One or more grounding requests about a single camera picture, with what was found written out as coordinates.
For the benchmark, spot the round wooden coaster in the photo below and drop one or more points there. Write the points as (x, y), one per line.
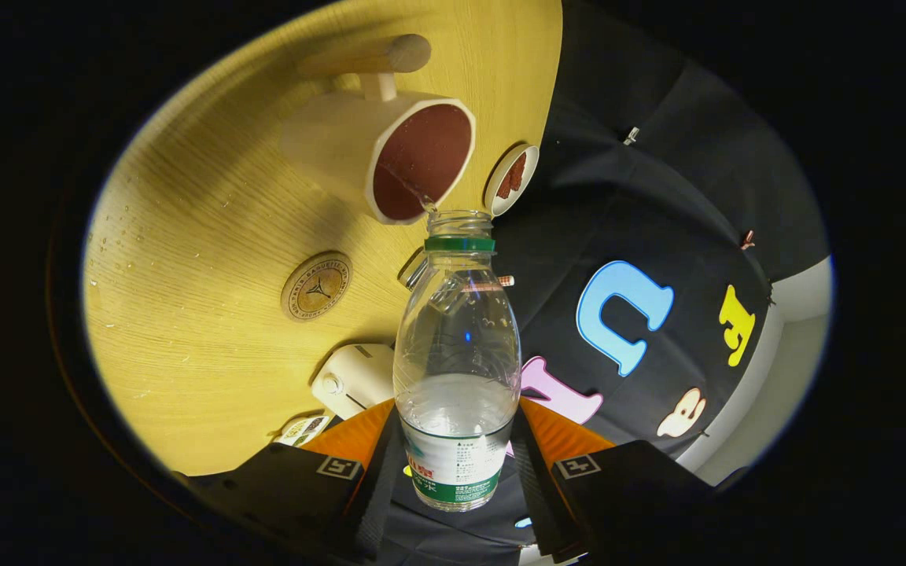
(316, 286)

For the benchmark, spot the ribbed drinking glass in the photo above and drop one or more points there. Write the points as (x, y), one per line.
(412, 270)

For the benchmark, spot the white toaster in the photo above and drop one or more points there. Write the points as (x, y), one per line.
(355, 377)

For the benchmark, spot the clear plastic bottle green label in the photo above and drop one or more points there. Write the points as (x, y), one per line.
(457, 409)

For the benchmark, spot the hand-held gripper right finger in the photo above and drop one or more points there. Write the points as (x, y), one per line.
(539, 503)

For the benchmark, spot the red sausage piece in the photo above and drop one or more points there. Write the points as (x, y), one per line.
(518, 167)
(506, 186)

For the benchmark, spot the white divided dish with beans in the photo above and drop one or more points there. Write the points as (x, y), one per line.
(303, 430)

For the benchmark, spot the white clip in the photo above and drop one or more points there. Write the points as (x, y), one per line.
(631, 135)

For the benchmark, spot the small white round plate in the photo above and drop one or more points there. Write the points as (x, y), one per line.
(499, 200)

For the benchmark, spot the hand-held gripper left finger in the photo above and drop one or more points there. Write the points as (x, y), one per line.
(374, 503)

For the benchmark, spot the wooden table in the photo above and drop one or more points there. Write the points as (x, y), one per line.
(201, 236)

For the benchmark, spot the pink clip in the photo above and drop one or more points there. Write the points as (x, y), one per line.
(748, 240)

